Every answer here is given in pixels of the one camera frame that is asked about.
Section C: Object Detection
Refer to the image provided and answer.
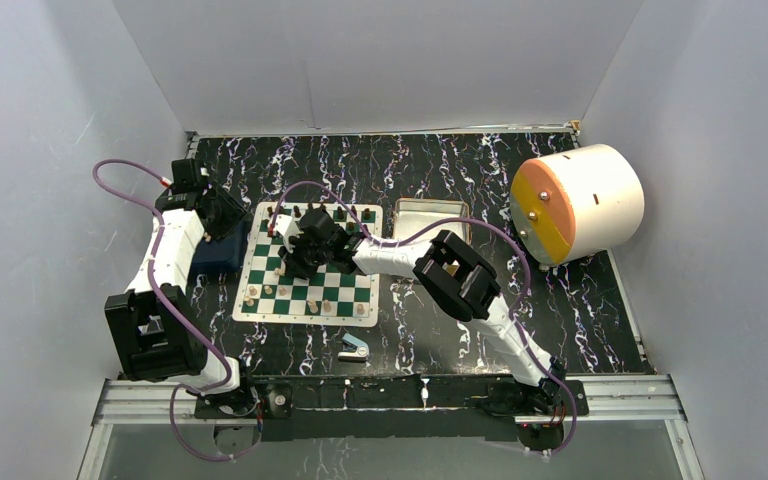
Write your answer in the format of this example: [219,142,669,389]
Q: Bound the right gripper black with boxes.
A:
[279,231,333,281]

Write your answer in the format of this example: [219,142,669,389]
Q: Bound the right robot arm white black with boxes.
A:
[268,209,565,414]

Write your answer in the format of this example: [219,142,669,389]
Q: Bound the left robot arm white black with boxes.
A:
[104,158,259,416]

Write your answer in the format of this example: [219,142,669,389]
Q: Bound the green white chess board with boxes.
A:
[232,201,381,328]

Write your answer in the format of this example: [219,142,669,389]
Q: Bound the dark blue tray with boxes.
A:
[189,220,250,276]

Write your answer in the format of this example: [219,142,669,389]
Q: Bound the gold rimmed metal tin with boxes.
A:
[392,198,472,244]

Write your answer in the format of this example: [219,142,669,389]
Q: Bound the light blue white stapler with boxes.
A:
[338,333,370,363]

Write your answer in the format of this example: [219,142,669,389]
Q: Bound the white cylinder orange yellow face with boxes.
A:
[510,144,645,267]

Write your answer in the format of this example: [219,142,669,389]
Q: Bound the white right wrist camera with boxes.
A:
[273,214,301,252]

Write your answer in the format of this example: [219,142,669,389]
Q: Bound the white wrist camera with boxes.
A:
[169,158,209,195]
[273,214,301,252]

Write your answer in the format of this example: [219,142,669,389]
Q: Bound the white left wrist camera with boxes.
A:
[169,158,209,195]

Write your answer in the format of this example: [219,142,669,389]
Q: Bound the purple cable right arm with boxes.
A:
[267,180,579,456]

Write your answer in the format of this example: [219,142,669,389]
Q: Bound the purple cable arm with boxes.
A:
[267,180,579,456]
[91,158,263,463]

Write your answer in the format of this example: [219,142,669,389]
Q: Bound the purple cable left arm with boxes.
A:
[91,158,263,463]

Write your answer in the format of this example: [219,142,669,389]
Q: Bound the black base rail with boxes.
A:
[195,374,590,448]

